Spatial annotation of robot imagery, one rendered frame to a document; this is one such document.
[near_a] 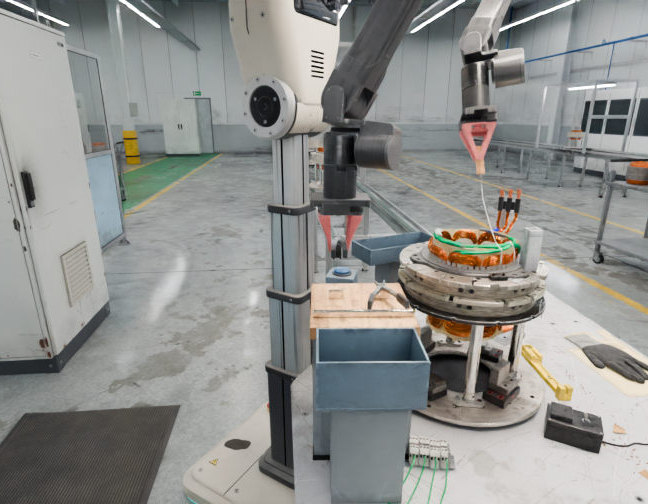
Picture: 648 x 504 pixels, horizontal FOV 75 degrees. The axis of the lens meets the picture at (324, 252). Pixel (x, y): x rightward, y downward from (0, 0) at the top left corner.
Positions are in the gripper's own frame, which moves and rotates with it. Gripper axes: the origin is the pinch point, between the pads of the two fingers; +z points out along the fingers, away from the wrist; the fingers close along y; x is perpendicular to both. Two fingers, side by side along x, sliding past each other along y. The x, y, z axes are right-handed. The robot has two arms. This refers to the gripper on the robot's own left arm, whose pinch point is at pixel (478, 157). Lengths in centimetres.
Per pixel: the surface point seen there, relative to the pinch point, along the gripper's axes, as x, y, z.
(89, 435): 161, 79, 95
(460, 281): 5.6, -6.5, 26.4
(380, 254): 22.7, 21.2, 19.3
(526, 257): -8.7, 0.5, 21.9
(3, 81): 200, 70, -71
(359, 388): 24, -30, 41
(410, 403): 16, -28, 44
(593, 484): -15, -9, 63
